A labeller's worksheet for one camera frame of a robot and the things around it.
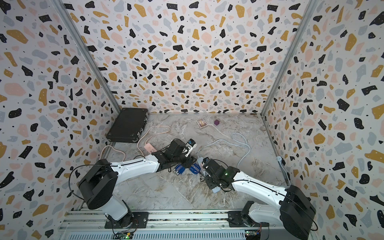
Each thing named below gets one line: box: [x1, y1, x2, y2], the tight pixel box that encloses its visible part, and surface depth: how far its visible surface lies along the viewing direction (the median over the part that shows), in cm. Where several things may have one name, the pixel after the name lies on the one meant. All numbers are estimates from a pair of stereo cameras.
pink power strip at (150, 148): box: [144, 143, 158, 154], surface depth 100 cm
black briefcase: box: [106, 108, 149, 143], surface depth 109 cm
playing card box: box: [195, 117, 208, 129], surface depth 116 cm
